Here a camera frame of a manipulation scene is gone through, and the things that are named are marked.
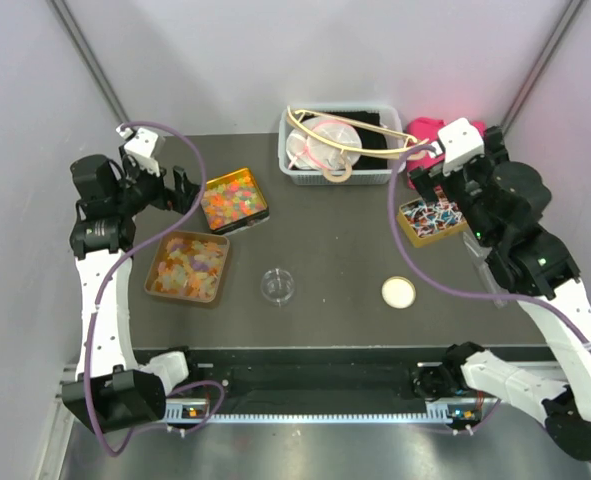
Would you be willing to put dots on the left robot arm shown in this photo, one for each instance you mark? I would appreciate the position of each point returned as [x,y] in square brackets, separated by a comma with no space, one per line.
[111,390]

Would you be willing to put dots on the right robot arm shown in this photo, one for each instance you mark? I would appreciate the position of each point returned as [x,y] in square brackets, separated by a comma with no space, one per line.
[503,202]

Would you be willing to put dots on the clear round container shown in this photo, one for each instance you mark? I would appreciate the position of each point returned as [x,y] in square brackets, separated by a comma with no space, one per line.
[277,286]

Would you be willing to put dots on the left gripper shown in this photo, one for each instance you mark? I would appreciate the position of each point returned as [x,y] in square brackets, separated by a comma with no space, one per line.
[179,199]

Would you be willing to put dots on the gold tin colourful gummies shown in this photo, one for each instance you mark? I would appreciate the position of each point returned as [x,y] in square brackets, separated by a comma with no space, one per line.
[233,202]

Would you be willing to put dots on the wooden clothes hanger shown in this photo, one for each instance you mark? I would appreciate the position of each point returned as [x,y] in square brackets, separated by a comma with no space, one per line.
[326,145]

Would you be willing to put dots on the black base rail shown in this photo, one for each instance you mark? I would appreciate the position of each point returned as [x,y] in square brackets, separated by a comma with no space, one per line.
[327,380]

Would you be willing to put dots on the grey plastic basket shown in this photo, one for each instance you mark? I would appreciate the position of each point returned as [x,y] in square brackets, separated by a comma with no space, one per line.
[377,171]

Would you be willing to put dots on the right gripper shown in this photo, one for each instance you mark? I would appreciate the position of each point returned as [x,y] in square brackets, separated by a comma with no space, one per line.
[424,182]

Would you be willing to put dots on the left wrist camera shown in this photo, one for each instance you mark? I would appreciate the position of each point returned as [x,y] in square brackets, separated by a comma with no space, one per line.
[140,147]

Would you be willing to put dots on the white round lid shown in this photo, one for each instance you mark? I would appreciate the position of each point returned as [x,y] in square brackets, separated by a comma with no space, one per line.
[398,292]

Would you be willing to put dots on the black cloth in basket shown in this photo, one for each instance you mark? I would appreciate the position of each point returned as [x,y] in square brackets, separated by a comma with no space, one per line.
[369,139]

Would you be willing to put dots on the pink cloth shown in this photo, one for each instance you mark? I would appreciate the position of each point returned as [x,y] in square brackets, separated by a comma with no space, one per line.
[425,146]

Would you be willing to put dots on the gold tin pastel gummies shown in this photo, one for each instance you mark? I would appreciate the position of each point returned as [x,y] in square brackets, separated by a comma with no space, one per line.
[188,267]

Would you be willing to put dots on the gold tin wrapped candies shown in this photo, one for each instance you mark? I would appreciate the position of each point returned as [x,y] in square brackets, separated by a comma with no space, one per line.
[426,223]

